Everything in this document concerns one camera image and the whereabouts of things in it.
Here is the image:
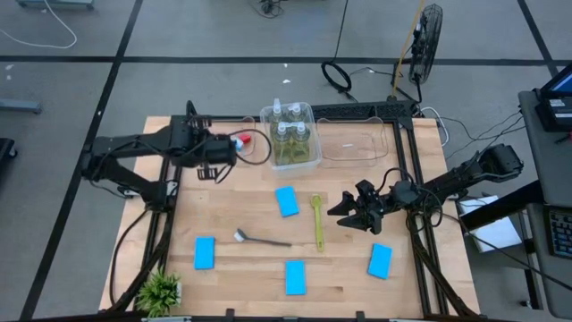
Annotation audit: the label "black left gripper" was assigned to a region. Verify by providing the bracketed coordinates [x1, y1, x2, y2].
[194, 114, 239, 181]

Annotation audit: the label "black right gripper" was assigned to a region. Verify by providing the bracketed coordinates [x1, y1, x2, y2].
[327, 178, 397, 236]

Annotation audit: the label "yellow-green plastic spoon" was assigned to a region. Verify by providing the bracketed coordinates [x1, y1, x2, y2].
[309, 193, 326, 253]

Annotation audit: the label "blue sponge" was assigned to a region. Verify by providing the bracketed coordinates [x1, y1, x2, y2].
[284, 259, 307, 297]
[193, 235, 216, 271]
[274, 185, 300, 219]
[366, 242, 394, 281]

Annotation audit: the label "clear yellow dish soap bottle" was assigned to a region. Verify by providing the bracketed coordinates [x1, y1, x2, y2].
[269, 97, 287, 126]
[272, 120, 294, 165]
[292, 120, 314, 165]
[288, 101, 307, 126]

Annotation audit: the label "black brush white bristles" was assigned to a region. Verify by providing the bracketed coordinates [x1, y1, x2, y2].
[233, 227, 293, 248]

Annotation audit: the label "tall clear plastic bin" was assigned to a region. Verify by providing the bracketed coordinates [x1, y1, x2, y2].
[259, 101, 323, 174]

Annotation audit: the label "white paper box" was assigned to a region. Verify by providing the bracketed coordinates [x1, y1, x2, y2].
[458, 194, 523, 254]

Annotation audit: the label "black desk support bar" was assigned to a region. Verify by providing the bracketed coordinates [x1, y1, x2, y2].
[459, 181, 544, 232]

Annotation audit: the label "small green potted plant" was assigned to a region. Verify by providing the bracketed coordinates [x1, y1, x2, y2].
[135, 267, 183, 318]

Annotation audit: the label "black floor fan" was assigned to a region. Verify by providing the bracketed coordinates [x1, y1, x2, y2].
[408, 3, 444, 86]

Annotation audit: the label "grey desk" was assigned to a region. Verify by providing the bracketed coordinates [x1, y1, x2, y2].
[517, 89, 572, 319]

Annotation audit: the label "grey floor bar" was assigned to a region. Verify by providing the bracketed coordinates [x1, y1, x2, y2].
[0, 98, 44, 115]

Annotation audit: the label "black keyboard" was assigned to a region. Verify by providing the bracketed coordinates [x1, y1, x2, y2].
[543, 208, 572, 260]

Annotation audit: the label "black wheeled base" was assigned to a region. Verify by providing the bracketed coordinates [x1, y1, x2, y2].
[0, 137, 19, 174]

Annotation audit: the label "black device box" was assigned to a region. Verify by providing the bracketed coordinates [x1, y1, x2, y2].
[534, 96, 572, 133]

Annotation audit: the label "grey cart base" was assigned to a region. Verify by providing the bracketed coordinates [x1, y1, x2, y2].
[15, 0, 96, 11]

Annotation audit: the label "laptop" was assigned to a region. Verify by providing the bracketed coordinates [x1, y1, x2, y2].
[538, 64, 572, 102]

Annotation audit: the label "white power cable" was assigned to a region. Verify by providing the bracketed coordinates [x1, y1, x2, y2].
[419, 106, 450, 148]

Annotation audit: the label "coiled black cable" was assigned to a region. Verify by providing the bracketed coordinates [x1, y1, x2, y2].
[320, 60, 354, 95]

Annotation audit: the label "black cable bundle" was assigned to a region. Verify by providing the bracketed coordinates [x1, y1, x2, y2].
[249, 0, 287, 19]

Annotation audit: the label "black hanging cable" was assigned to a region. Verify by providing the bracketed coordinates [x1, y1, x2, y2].
[330, 0, 350, 64]

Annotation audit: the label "white floor cable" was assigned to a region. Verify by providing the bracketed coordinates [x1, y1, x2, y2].
[0, 0, 78, 50]

